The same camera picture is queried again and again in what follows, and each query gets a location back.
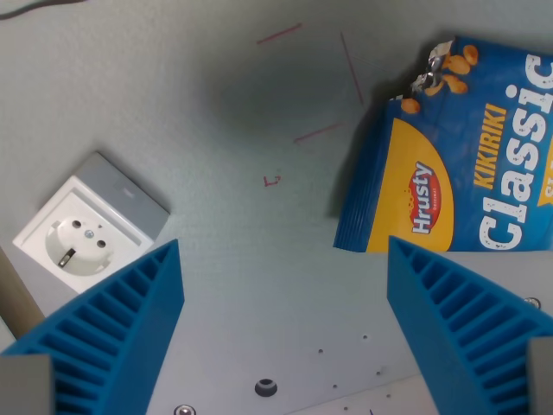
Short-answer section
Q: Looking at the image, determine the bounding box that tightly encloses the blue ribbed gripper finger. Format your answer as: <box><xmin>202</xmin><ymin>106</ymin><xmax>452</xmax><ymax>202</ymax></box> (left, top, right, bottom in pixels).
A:
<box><xmin>386</xmin><ymin>235</ymin><xmax>553</xmax><ymax>415</ymax></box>
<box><xmin>0</xmin><ymin>238</ymin><xmax>186</xmax><ymax>415</ymax></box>

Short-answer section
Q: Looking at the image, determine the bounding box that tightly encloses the black cable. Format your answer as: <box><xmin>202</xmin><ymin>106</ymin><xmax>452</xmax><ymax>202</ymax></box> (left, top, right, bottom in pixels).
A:
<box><xmin>0</xmin><ymin>0</ymin><xmax>66</xmax><ymax>21</ymax></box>

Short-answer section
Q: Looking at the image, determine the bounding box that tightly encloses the grey socket housing block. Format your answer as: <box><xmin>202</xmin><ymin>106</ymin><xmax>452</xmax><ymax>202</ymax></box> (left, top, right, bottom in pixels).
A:
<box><xmin>72</xmin><ymin>150</ymin><xmax>171</xmax><ymax>244</ymax></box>

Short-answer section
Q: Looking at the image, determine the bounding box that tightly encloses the white power socket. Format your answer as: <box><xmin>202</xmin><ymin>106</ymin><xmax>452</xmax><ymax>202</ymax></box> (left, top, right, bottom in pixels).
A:
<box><xmin>12</xmin><ymin>174</ymin><xmax>156</xmax><ymax>296</ymax></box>

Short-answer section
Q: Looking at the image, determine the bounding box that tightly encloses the blue Hrusty Kikiriki snack bag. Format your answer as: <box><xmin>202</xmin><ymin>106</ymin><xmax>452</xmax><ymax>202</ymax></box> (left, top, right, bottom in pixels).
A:
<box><xmin>332</xmin><ymin>34</ymin><xmax>553</xmax><ymax>254</ymax></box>

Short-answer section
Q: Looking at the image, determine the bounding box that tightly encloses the brown wooden strip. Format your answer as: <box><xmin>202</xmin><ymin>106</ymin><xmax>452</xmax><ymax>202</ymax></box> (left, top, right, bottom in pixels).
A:
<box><xmin>0</xmin><ymin>248</ymin><xmax>46</xmax><ymax>339</ymax></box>

